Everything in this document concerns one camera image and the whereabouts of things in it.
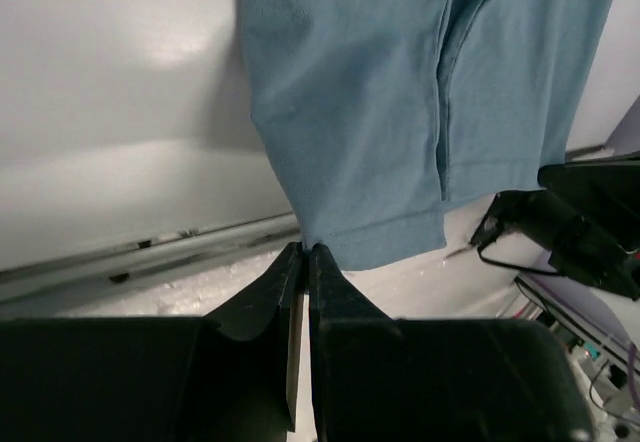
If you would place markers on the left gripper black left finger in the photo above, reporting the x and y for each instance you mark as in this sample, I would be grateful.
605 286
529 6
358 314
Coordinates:
251 353

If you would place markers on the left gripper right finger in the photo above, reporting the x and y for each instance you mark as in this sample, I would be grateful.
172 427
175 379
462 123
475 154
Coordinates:
354 354

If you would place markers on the teal t-shirt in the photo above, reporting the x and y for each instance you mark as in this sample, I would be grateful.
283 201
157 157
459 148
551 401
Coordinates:
380 116

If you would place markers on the aluminium front rail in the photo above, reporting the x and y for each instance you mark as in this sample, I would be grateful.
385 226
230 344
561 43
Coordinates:
24 281

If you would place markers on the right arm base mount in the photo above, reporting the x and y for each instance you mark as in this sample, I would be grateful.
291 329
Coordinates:
585 213

